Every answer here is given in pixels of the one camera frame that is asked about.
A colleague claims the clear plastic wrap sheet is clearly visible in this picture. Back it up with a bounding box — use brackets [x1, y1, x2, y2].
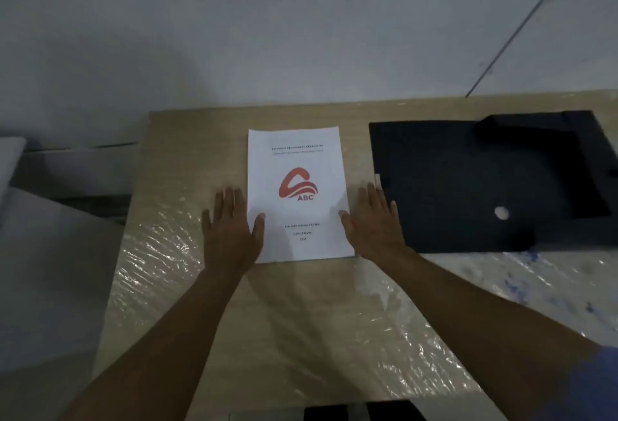
[104, 179, 618, 404]

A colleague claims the person's left forearm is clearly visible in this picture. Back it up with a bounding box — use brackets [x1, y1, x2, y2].
[62, 268, 245, 421]

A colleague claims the black open folder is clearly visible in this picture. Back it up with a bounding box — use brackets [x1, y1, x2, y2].
[368, 110, 618, 254]

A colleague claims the blue sleeve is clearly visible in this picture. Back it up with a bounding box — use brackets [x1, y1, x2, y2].
[529, 344, 618, 421]

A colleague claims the person's right hand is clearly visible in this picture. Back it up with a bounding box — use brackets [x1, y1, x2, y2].
[338, 182, 411, 262]

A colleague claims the person's right forearm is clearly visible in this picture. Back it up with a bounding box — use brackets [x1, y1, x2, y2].
[368, 251, 606, 421]

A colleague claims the white document with red logo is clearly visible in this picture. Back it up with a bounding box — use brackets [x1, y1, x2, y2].
[247, 126, 356, 264]

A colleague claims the person's left hand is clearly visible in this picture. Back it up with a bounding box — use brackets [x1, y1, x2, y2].
[201, 187, 267, 275]

